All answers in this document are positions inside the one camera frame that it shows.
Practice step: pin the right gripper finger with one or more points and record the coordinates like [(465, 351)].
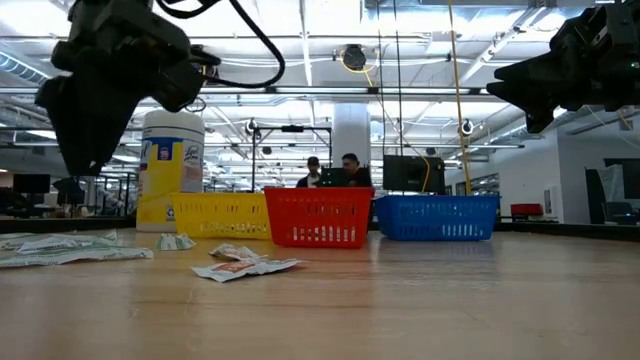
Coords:
[(535, 102), (540, 70)]

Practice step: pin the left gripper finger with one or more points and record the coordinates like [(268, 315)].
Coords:
[(90, 130)]

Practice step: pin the green-striped bandage packet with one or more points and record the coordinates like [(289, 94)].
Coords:
[(75, 255), (107, 237), (176, 242)]

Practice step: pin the red-print ointment packet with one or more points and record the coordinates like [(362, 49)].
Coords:
[(240, 270), (232, 252)]

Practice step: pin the black background monitor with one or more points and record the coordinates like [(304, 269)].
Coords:
[(31, 183)]

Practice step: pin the disinfecting wipes canister white lid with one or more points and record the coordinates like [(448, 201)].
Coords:
[(170, 170)]

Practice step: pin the red bin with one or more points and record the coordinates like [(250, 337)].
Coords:
[(526, 209)]

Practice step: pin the blue plastic basket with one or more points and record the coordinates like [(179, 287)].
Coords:
[(435, 200)]

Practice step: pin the yellow plastic basket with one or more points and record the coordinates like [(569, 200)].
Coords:
[(220, 197)]

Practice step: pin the white square column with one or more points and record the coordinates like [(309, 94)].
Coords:
[(350, 130)]

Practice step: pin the person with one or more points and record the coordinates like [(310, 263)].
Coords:
[(311, 175), (356, 172)]

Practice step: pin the small black monitor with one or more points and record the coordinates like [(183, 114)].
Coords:
[(331, 177)]

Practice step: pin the red plastic basket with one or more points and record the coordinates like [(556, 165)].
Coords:
[(320, 192)]

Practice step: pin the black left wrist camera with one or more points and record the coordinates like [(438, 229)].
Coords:
[(180, 85)]

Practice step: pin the dark wall screen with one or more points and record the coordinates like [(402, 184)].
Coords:
[(595, 200)]

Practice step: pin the black gantry frame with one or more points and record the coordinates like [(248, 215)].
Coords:
[(253, 160)]

